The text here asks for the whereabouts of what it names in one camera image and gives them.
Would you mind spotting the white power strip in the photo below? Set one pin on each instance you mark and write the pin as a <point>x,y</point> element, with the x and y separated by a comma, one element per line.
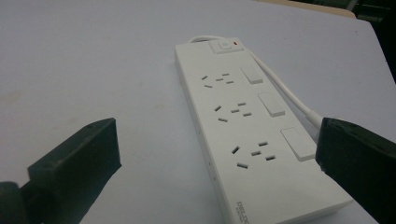
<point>249,130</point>

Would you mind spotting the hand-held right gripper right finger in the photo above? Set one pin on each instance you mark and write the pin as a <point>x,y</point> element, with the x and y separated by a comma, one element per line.
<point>358,165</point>

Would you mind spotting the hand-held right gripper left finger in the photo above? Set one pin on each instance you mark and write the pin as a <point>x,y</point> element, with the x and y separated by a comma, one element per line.
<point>77,165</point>

